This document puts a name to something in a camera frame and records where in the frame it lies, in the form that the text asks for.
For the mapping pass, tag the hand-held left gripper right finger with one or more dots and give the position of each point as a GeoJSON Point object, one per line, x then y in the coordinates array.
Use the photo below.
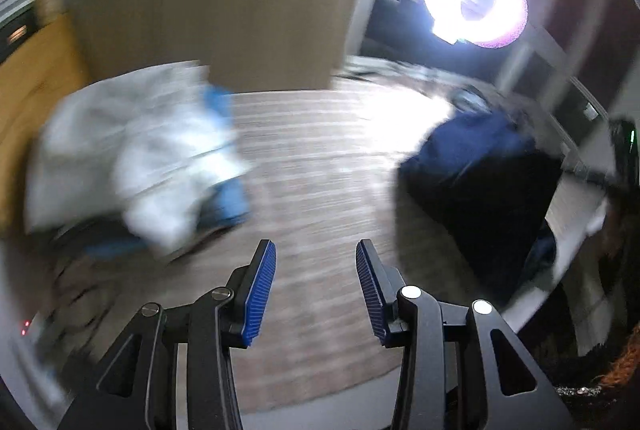
{"type": "Point", "coordinates": [370, 290]}

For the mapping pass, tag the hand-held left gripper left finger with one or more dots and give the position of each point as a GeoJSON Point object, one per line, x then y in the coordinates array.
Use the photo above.
{"type": "Point", "coordinates": [260, 290]}

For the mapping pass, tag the navy blue garment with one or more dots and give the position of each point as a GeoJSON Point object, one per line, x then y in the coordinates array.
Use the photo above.
{"type": "Point", "coordinates": [470, 145]}

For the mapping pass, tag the light blue cloth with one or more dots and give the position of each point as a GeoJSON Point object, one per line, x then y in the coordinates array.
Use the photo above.
{"type": "Point", "coordinates": [230, 205]}

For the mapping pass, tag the beige woven mat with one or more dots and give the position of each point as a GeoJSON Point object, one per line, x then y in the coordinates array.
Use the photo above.
{"type": "Point", "coordinates": [320, 150]}

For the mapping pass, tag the white cloth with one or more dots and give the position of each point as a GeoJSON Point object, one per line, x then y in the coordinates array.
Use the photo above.
{"type": "Point", "coordinates": [150, 150]}

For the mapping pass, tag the person's orange hair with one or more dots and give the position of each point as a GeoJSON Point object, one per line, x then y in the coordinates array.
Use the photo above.
{"type": "Point", "coordinates": [622, 370]}

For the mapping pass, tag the brown board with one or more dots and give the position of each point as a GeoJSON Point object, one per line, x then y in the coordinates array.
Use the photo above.
{"type": "Point", "coordinates": [215, 0]}

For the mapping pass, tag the white window frame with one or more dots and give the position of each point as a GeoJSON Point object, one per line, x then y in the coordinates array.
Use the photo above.
{"type": "Point", "coordinates": [530, 55]}

